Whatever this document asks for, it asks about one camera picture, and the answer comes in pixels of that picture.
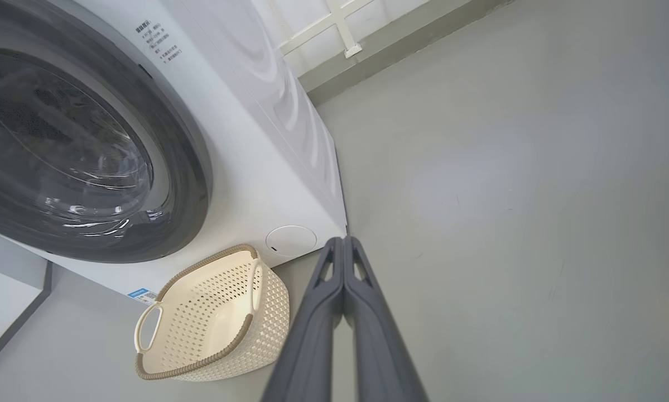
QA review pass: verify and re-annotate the white washing machine body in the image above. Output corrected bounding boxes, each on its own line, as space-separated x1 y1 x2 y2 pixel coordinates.
0 0 348 305

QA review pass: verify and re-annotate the dark glass washing machine door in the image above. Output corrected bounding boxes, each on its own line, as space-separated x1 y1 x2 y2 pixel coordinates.
0 0 214 264

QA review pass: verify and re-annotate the white panel with dark edge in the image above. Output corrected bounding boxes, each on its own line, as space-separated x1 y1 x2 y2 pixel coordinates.
0 223 54 376

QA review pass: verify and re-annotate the cream perforated laundry basket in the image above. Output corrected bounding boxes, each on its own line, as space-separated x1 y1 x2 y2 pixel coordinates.
134 244 291 382

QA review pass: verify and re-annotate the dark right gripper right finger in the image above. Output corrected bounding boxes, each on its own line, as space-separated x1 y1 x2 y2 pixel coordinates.
343 236 430 402

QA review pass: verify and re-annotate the round white filter cover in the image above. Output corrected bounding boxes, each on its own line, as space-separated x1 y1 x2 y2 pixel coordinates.
266 225 318 259

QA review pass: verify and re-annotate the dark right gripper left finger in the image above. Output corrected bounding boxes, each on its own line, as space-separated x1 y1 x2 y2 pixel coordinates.
262 236 345 402

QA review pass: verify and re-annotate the white metal railing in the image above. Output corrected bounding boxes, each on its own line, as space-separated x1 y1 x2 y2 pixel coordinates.
251 0 431 60

